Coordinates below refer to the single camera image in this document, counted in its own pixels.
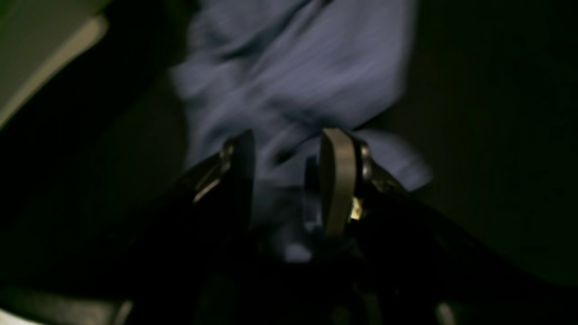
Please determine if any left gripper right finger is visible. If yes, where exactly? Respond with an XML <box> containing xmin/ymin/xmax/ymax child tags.
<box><xmin>306</xmin><ymin>127</ymin><xmax>432</xmax><ymax>262</ymax></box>

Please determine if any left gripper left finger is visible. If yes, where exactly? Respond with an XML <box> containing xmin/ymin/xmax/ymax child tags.
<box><xmin>135</xmin><ymin>130</ymin><xmax>256</xmax><ymax>283</ymax></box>

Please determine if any blue-grey t-shirt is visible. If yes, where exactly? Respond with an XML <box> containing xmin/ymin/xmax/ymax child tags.
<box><xmin>171</xmin><ymin>0</ymin><xmax>431</xmax><ymax>263</ymax></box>

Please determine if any black table cloth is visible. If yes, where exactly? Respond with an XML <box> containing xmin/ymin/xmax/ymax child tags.
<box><xmin>1</xmin><ymin>0</ymin><xmax>577</xmax><ymax>325</ymax></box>

